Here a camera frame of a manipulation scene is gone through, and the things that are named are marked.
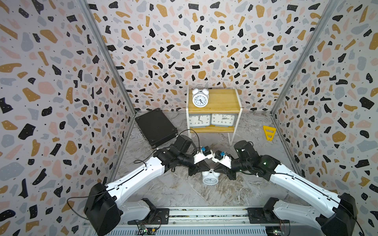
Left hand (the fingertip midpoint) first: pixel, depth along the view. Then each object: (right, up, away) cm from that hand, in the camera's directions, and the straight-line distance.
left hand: (209, 167), depth 70 cm
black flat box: (-36, +19, +38) cm, 56 cm away
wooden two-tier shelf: (+7, +34, +11) cm, 36 cm away
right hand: (+3, -1, +1) cm, 3 cm away
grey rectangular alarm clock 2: (-6, +23, +18) cm, 30 cm away
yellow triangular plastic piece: (+48, +15, +38) cm, 63 cm away
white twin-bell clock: (+1, -6, +2) cm, 6 cm away
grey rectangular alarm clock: (+10, +23, +19) cm, 32 cm away
